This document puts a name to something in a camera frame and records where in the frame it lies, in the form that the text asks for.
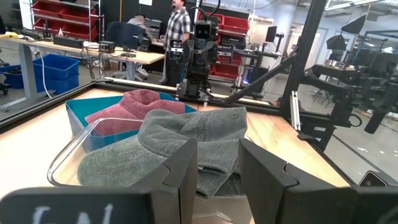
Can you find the small black camera device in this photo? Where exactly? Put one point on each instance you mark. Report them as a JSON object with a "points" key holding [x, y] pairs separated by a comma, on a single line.
{"points": [[371, 180]]}

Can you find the stack of red bins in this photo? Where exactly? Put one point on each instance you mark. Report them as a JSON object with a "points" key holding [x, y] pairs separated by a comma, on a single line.
{"points": [[236, 25]]}

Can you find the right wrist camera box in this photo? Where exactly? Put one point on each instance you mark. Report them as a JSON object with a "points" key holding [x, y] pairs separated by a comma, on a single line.
{"points": [[202, 31]]}

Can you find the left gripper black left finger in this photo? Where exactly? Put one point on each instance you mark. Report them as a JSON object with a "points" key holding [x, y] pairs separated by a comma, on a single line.
{"points": [[185, 174]]}

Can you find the black diagonal frame brace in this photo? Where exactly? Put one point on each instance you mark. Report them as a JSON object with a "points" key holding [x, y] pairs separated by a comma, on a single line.
{"points": [[264, 77]]}

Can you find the blue plastic bin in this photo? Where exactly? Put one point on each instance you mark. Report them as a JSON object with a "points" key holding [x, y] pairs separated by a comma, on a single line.
{"points": [[77, 109]]}

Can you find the large blue crate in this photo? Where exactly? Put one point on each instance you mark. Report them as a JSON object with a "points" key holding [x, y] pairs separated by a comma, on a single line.
{"points": [[56, 68]]}

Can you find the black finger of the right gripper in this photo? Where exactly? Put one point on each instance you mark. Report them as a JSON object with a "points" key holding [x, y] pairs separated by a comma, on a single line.
{"points": [[226, 53], [176, 49]]}

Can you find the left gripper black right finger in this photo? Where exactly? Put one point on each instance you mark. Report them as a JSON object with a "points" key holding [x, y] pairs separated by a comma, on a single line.
{"points": [[261, 174]]}

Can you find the small black box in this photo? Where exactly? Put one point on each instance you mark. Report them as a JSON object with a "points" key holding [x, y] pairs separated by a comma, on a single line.
{"points": [[107, 46]]}

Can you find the black frame post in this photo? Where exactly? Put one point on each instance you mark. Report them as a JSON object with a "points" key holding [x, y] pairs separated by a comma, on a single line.
{"points": [[306, 46]]}

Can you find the white metal bracket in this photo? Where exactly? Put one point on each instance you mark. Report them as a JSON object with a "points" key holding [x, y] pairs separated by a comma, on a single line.
{"points": [[295, 110]]}

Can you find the black background robot arm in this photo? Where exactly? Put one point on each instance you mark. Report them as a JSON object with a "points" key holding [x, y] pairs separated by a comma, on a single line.
{"points": [[342, 90]]}

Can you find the black monitor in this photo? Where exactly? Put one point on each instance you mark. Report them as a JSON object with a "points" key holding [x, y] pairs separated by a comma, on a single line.
{"points": [[271, 33]]}

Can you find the wooden desk with white legs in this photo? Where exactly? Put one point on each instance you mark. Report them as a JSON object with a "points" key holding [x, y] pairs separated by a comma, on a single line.
{"points": [[146, 57]]}

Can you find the black softbox lamp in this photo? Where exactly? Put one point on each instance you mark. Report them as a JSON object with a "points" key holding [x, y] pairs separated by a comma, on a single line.
{"points": [[356, 26], [336, 43]]}

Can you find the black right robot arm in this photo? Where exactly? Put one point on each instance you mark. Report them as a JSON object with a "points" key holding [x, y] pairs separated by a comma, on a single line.
{"points": [[196, 81]]}

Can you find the small blue crate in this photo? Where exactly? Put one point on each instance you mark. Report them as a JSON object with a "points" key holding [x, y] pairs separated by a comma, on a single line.
{"points": [[12, 77]]}

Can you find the black bracket box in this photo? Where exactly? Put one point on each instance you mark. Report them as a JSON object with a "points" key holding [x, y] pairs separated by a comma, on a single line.
{"points": [[317, 137]]}

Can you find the person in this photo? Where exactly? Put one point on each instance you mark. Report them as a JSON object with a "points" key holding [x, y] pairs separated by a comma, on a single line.
{"points": [[178, 25], [136, 21]]}

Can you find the rack of red bins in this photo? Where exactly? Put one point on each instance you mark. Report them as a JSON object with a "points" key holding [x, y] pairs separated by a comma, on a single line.
{"points": [[71, 14]]}

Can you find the dark office chair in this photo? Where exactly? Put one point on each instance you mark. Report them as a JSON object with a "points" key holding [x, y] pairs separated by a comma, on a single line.
{"points": [[121, 34]]}

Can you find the clear plastic bin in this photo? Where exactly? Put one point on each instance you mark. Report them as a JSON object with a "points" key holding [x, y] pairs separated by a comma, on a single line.
{"points": [[70, 169]]}

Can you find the black power strip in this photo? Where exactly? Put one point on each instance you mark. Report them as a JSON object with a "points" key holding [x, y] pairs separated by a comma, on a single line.
{"points": [[68, 42]]}

